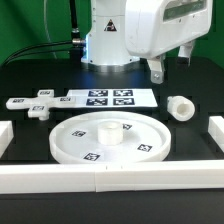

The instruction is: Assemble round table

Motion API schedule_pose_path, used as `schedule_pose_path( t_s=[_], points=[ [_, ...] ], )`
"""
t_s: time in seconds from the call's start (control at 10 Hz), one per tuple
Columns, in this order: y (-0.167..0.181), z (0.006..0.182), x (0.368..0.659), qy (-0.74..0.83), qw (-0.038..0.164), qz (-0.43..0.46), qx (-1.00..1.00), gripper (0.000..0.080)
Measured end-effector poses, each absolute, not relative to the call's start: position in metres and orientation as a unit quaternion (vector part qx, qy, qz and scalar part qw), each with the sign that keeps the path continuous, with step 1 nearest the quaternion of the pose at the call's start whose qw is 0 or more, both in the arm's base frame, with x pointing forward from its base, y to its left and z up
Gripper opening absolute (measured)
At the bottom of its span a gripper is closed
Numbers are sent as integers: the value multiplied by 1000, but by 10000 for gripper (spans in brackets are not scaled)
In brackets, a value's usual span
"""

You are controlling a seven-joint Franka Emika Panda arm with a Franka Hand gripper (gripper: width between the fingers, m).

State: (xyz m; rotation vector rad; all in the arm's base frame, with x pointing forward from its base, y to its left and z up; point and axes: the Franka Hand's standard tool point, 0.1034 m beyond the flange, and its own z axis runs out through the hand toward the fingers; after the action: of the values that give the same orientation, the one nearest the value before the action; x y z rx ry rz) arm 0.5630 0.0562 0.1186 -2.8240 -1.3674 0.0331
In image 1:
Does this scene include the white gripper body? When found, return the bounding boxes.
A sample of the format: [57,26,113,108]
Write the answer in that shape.
[125,0,213,59]

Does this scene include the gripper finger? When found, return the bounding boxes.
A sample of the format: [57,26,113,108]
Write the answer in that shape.
[177,41,195,66]
[148,56,164,84]

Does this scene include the white round table top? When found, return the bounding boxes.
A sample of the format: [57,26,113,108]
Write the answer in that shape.
[49,111,171,164]

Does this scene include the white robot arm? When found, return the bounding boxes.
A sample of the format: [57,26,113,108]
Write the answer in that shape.
[82,0,213,84]

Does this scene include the white marker sheet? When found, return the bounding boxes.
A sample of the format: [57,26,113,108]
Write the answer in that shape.
[67,89,158,108]

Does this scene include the white right fence block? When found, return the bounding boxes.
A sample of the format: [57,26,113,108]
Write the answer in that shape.
[208,116,224,153]

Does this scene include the white fence block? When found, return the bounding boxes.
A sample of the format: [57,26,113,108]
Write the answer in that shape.
[0,121,14,158]
[208,116,224,153]

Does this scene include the white front fence bar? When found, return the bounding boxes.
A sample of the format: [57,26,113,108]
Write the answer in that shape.
[0,160,224,194]

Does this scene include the white cross-shaped table base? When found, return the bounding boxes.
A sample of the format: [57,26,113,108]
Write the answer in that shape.
[6,89,76,121]

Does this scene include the white left fence block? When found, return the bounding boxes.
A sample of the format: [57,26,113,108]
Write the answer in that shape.
[0,121,14,158]

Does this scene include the black cables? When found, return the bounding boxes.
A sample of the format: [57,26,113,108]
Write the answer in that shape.
[0,0,87,68]

